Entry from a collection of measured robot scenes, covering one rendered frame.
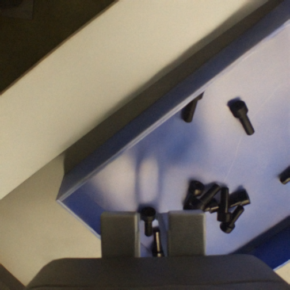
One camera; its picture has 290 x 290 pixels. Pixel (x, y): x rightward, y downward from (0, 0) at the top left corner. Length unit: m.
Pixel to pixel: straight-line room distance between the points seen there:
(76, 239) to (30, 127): 0.07
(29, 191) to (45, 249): 0.04
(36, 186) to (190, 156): 0.07
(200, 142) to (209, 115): 0.01
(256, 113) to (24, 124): 0.10
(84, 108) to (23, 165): 0.04
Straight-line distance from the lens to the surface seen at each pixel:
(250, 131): 0.16
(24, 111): 0.17
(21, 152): 0.18
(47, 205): 0.19
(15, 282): 0.23
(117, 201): 0.18
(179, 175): 0.17
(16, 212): 0.19
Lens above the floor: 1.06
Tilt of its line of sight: 64 degrees down
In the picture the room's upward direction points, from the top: 177 degrees clockwise
